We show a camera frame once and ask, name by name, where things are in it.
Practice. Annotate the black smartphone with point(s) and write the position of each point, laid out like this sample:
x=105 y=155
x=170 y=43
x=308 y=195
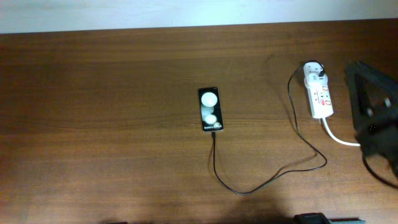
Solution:
x=210 y=110

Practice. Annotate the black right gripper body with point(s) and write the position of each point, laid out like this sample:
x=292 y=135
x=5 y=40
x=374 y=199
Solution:
x=385 y=134

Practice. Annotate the white USB charger plug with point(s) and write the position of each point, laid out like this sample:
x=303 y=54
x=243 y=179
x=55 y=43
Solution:
x=315 y=75

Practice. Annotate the white power strip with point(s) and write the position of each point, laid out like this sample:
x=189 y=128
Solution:
x=320 y=101

